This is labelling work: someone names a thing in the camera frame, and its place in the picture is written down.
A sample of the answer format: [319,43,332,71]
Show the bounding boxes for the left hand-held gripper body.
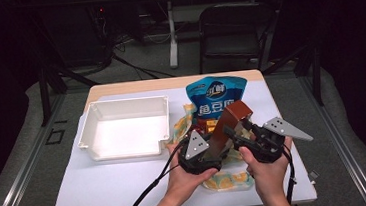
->
[175,127,225,178]

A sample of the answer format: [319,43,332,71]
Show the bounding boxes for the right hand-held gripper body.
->
[238,113,316,166]

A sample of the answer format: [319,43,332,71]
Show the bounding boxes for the brown box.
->
[203,98,258,159]

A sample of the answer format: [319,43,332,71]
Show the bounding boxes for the orange-print cloth bag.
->
[168,97,257,197]

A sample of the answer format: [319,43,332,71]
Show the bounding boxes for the blue snack pouch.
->
[184,72,253,136]

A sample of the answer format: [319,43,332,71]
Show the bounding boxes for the white plastic bin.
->
[73,94,173,163]

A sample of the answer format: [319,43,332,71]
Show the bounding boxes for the person's left hand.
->
[163,137,221,201]

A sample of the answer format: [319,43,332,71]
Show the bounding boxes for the person's right hand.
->
[236,134,300,201]

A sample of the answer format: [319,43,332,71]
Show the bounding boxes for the black metal stand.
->
[34,54,104,129]
[260,42,327,112]

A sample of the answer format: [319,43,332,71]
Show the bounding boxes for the white table sheet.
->
[37,76,319,206]

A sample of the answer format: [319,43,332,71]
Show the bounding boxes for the black folding chair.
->
[194,0,283,76]

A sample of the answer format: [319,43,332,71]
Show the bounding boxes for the white desk leg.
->
[163,0,182,70]

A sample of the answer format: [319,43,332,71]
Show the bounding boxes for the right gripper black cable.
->
[280,145,299,206]

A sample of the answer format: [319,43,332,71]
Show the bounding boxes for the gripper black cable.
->
[280,145,299,206]
[113,138,195,206]

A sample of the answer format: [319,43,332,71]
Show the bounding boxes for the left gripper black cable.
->
[113,138,195,206]

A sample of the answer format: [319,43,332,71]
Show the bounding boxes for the small metal bracket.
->
[308,169,320,184]

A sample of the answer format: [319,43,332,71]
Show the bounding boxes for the aluminium frame rail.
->
[0,92,78,206]
[296,69,366,206]

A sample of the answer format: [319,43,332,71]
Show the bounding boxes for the black floor cables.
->
[108,30,177,84]

